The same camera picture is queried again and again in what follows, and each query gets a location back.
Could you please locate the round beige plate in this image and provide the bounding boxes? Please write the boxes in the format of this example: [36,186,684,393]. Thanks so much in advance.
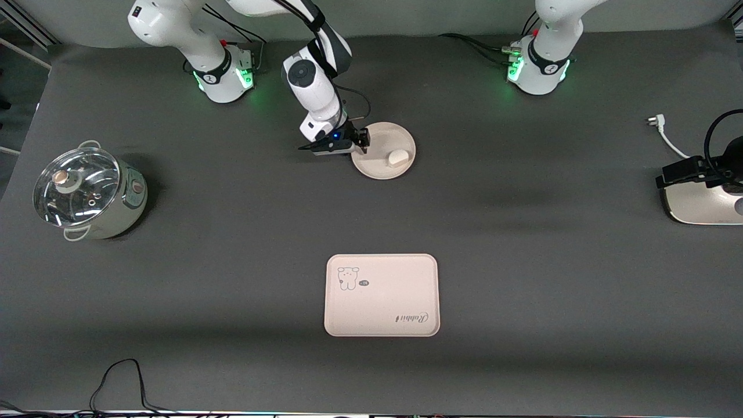
[351,122,417,180]

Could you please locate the beige tray with rabbit print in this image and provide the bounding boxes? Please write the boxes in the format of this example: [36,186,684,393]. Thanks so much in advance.
[324,254,441,337]

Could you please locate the white toaster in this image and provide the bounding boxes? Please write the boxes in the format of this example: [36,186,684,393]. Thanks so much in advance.
[663,174,743,226]

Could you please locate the dark grey table mat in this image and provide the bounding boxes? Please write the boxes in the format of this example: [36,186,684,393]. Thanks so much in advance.
[0,23,743,416]

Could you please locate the glass pot lid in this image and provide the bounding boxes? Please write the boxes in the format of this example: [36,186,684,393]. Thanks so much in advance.
[33,147,122,227]

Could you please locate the white toaster power cord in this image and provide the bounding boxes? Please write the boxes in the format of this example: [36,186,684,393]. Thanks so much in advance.
[646,114,692,161]

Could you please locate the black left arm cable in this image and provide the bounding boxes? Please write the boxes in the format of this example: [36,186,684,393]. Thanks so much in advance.
[704,109,743,188]

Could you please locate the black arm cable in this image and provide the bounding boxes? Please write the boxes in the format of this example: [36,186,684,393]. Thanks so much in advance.
[200,0,372,137]
[704,109,743,188]

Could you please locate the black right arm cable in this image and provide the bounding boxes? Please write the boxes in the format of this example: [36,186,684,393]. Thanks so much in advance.
[200,0,372,137]

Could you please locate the black right base cables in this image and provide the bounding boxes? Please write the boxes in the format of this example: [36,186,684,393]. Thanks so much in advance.
[218,8,272,71]

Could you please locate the black base cables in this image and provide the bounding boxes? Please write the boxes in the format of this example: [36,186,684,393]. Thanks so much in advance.
[437,12,542,66]
[218,8,272,71]

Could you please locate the black left base cables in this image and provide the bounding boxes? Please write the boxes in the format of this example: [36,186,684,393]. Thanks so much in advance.
[437,12,542,66]

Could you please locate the black loose cable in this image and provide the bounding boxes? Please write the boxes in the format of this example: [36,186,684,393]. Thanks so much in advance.
[89,358,175,415]

